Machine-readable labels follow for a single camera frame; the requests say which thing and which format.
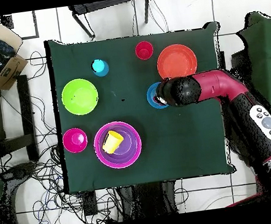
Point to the blue bowl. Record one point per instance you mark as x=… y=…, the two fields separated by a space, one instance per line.
x=151 y=97

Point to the yellow cup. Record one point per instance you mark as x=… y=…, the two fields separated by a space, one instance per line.
x=113 y=140

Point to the purple bowl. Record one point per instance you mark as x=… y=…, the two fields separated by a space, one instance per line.
x=130 y=149

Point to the large pink bowl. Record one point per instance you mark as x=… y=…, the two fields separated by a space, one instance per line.
x=99 y=158

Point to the red cup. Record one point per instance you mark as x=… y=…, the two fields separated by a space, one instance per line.
x=144 y=50

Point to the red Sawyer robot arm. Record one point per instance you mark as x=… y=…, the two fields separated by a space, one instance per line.
x=220 y=83

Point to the dark green tablecloth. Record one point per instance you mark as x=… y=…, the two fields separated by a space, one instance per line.
x=179 y=148

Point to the light blue cup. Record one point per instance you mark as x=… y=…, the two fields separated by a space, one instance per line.
x=100 y=67

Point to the green bowl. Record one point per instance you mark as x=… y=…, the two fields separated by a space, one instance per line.
x=79 y=96

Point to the orange bowl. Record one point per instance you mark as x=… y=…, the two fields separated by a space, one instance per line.
x=176 y=59

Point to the small crimson bowl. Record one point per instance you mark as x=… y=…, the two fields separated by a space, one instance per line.
x=75 y=140

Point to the black cabinet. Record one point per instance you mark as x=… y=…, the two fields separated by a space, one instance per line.
x=239 y=58

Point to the black caster leg with knob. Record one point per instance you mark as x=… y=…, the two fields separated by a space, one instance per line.
x=19 y=170

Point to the cardboard box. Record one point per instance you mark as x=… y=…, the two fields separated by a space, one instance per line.
x=6 y=72

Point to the black bench frame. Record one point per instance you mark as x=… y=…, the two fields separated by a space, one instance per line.
x=25 y=106

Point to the black metal chair frame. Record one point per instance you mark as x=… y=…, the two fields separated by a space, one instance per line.
x=101 y=5

